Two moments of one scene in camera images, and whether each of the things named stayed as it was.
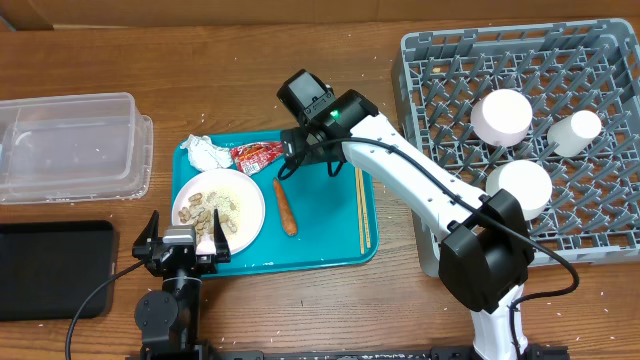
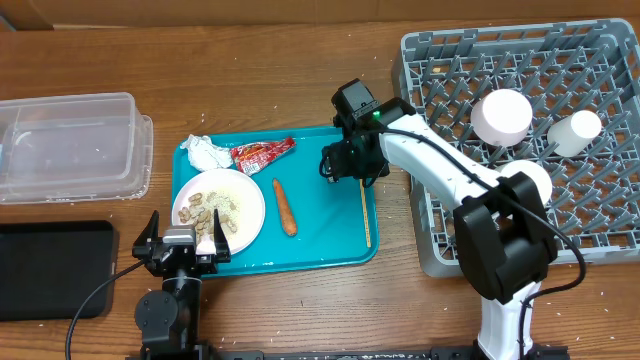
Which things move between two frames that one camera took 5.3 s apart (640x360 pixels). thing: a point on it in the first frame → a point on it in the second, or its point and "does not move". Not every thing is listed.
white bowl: (501, 117) does not move
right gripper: (305, 150) → (340, 166)
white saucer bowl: (529, 180) does not move
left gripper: (205, 265) does not move
